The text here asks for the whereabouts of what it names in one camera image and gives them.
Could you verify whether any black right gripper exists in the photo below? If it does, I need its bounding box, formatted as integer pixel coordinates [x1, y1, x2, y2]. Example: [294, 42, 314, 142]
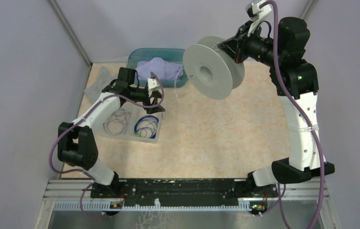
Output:
[218, 20, 283, 68]

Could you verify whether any white perforated cable spool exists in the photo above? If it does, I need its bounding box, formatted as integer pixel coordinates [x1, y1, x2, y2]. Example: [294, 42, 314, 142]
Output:
[183, 35, 245, 100]

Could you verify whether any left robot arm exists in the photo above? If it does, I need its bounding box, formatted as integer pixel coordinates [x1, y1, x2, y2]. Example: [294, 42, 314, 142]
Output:
[50, 67, 165, 198]

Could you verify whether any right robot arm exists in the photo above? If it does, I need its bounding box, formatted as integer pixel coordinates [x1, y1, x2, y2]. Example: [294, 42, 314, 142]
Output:
[218, 17, 335, 197]

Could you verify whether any lavender cloth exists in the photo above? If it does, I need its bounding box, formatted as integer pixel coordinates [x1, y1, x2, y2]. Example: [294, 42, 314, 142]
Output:
[135, 57, 183, 82]

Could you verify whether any teal plastic basin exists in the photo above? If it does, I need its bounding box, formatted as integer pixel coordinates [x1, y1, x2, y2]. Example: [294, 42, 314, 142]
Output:
[127, 48, 188, 88]

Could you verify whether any clear plastic divided tray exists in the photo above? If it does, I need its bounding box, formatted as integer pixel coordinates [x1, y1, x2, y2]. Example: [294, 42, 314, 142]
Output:
[97, 103, 164, 144]

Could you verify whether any clear plastic bag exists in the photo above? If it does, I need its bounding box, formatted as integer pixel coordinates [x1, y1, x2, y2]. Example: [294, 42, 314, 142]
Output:
[84, 67, 117, 104]

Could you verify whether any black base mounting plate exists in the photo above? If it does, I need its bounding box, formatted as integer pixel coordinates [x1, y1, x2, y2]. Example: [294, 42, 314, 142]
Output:
[90, 178, 278, 207]

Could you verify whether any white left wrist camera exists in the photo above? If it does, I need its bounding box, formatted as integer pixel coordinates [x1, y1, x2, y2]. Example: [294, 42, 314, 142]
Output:
[147, 78, 161, 97]

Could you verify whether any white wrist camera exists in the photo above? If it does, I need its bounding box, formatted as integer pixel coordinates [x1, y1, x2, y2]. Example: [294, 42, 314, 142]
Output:
[245, 0, 272, 37]
[147, 78, 161, 97]

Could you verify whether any blue cable coil green connector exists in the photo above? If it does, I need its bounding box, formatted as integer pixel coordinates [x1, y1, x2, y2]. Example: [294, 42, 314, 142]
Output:
[134, 115, 159, 139]

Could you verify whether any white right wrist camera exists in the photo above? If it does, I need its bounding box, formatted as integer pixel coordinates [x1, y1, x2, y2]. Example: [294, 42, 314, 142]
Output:
[245, 0, 272, 37]

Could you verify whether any blue thin wire coil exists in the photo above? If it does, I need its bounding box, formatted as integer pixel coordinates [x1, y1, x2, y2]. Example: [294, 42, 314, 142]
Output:
[103, 107, 133, 136]

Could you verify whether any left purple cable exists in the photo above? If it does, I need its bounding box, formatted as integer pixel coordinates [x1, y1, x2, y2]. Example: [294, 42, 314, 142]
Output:
[48, 71, 165, 220]

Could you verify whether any white slotted cable duct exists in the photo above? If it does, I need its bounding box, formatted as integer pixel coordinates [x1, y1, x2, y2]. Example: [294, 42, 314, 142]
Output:
[54, 200, 252, 212]

